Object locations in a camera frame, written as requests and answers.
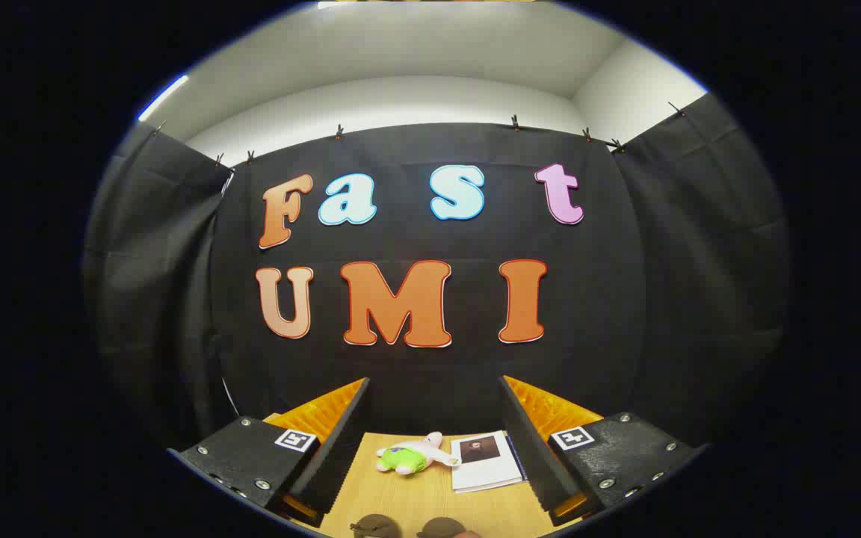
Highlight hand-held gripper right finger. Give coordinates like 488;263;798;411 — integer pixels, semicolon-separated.
499;375;708;528

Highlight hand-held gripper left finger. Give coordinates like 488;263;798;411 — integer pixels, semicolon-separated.
167;377;370;528

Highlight brown fuzzy shoe with bow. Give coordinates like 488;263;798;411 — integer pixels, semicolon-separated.
416;517;480;538
351;514;403;538

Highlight white book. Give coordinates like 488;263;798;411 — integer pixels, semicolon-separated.
450;430;525;494

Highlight green and pink plush toy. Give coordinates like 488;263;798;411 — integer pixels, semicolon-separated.
376;432;461;477

